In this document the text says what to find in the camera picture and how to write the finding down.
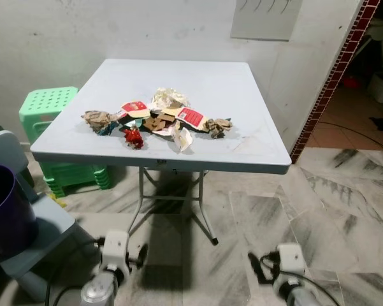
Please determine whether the thin black floor cable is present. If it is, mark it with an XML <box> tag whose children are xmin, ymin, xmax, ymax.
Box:
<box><xmin>319</xmin><ymin>121</ymin><xmax>383</xmax><ymax>155</ymax></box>

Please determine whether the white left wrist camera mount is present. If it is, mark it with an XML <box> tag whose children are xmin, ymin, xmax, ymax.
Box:
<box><xmin>101</xmin><ymin>229</ymin><xmax>131</xmax><ymax>272</ymax></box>

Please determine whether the red crumpled wrapper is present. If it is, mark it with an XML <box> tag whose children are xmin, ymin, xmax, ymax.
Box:
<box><xmin>122</xmin><ymin>126</ymin><xmax>145</xmax><ymax>150</ymax></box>

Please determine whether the teal plastic wrapper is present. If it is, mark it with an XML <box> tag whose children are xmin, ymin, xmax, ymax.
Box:
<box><xmin>97</xmin><ymin>122</ymin><xmax>120</xmax><ymax>136</ymax></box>

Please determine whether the yellow cloth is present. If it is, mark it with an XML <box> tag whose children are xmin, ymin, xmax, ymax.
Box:
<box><xmin>48</xmin><ymin>194</ymin><xmax>68</xmax><ymax>208</ymax></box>

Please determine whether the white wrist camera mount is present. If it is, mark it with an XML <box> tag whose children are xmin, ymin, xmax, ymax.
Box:
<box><xmin>101</xmin><ymin>229</ymin><xmax>131</xmax><ymax>272</ymax></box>
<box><xmin>277</xmin><ymin>244</ymin><xmax>305</xmax><ymax>276</ymax></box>

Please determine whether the red tile wall trim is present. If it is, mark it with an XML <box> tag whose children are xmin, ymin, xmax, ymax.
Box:
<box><xmin>290</xmin><ymin>0</ymin><xmax>381</xmax><ymax>163</ymax></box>

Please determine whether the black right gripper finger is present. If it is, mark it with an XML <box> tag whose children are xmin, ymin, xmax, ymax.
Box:
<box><xmin>248</xmin><ymin>253</ymin><xmax>266</xmax><ymax>285</ymax></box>

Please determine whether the white torn paper piece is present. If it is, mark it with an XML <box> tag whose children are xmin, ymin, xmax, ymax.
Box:
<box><xmin>172</xmin><ymin>127</ymin><xmax>195</xmax><ymax>154</ymax></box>

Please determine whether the white crumpled paper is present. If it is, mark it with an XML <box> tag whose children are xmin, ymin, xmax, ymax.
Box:
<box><xmin>150</xmin><ymin>87</ymin><xmax>191</xmax><ymax>110</ymax></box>

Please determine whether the grey folding table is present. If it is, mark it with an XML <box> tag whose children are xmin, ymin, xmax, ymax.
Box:
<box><xmin>31</xmin><ymin>59</ymin><xmax>293</xmax><ymax>246</ymax></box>

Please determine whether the grey wall poster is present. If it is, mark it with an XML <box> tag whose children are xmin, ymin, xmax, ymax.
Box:
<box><xmin>231</xmin><ymin>0</ymin><xmax>303</xmax><ymax>42</ymax></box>

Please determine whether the purple plastic rubbish bin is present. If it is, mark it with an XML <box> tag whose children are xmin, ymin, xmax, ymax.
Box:
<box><xmin>0</xmin><ymin>164</ymin><xmax>38</xmax><ymax>257</ymax></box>

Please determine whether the brown cardboard piece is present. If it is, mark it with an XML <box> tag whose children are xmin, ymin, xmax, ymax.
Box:
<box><xmin>143</xmin><ymin>112</ymin><xmax>179</xmax><ymax>133</ymax></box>

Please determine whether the small red object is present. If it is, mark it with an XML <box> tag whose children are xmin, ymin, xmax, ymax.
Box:
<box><xmin>342</xmin><ymin>76</ymin><xmax>361</xmax><ymax>89</ymax></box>

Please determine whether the green plastic stool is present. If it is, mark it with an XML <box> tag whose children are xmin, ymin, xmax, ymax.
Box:
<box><xmin>19</xmin><ymin>86</ymin><xmax>112</xmax><ymax>198</ymax></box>

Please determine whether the brown paper ball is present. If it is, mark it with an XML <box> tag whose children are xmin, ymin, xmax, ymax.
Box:
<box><xmin>82</xmin><ymin>110</ymin><xmax>115</xmax><ymax>133</ymax></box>
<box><xmin>207</xmin><ymin>117</ymin><xmax>233</xmax><ymax>139</ymax></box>

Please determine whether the red printed card packaging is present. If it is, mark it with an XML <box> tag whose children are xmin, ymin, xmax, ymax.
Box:
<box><xmin>177</xmin><ymin>107</ymin><xmax>208</xmax><ymax>128</ymax></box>
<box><xmin>120</xmin><ymin>100</ymin><xmax>150</xmax><ymax>120</ymax></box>

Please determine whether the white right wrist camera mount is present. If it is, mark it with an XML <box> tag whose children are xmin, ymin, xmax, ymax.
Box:
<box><xmin>277</xmin><ymin>244</ymin><xmax>305</xmax><ymax>276</ymax></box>

